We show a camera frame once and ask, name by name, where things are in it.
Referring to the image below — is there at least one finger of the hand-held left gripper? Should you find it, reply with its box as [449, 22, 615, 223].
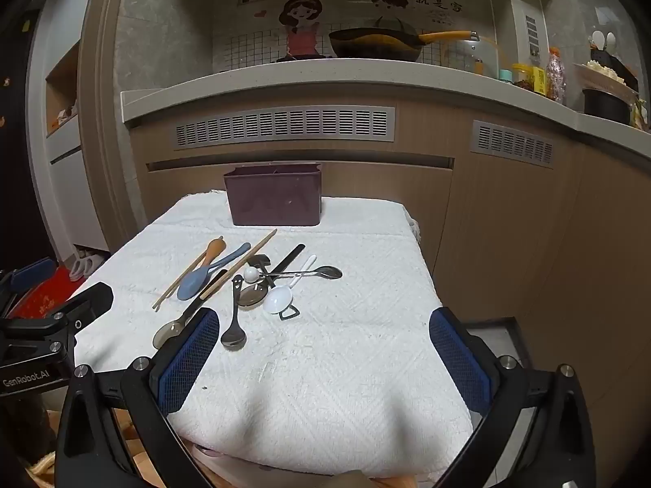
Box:
[0, 257, 58, 313]
[48, 282, 114, 333]

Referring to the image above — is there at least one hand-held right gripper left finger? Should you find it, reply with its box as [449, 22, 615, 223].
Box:
[56, 307, 221, 488]

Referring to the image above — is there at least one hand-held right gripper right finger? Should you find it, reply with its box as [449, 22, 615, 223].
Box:
[428, 306, 597, 488]

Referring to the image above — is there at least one dark smiley-handle metal spoon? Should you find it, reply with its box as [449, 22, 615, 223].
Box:
[220, 274, 247, 351]

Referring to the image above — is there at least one blue plastic spoon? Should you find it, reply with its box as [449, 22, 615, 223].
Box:
[177, 242, 252, 301]

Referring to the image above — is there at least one wooden chopstick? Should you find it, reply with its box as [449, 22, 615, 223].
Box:
[151, 244, 214, 312]
[200, 229, 278, 300]

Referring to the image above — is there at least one white plastic spoon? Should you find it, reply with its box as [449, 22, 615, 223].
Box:
[262, 254, 318, 314]

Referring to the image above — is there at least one orange wooden spoon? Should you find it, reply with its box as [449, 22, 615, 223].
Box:
[201, 236, 227, 271]

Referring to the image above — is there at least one silver metal spoon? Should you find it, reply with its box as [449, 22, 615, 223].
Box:
[257, 265, 343, 285]

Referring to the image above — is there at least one purple plastic utensil box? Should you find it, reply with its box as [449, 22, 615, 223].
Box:
[224, 163, 323, 227]

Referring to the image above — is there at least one red doormat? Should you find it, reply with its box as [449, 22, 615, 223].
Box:
[7, 264, 79, 321]

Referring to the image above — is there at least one white textured towel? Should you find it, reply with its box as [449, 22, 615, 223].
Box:
[71, 190, 476, 476]

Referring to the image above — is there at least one short grey vent grille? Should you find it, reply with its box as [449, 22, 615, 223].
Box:
[470, 119, 556, 168]

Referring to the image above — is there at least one long grey vent grille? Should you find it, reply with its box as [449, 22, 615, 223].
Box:
[174, 107, 396, 149]

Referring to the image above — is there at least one black pot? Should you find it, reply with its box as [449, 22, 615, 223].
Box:
[582, 88, 633, 125]

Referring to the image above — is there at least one clear bottle with orange cap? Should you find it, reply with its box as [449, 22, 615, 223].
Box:
[546, 47, 567, 105]

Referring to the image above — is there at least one grey stone kitchen counter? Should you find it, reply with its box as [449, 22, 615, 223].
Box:
[120, 61, 651, 148]

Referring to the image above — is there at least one basket with food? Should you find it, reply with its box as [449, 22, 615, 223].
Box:
[574, 60, 639, 95]

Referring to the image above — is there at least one black utensil holder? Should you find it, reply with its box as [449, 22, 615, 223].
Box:
[589, 30, 639, 89]

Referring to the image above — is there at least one black wok with yellow handle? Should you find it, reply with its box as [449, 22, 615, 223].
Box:
[328, 28, 479, 62]

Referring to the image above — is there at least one white wall appliance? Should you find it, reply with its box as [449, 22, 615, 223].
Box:
[491, 0, 551, 81]

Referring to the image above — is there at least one cartoon wall sticker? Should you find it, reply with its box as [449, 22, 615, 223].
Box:
[236, 0, 466, 59]

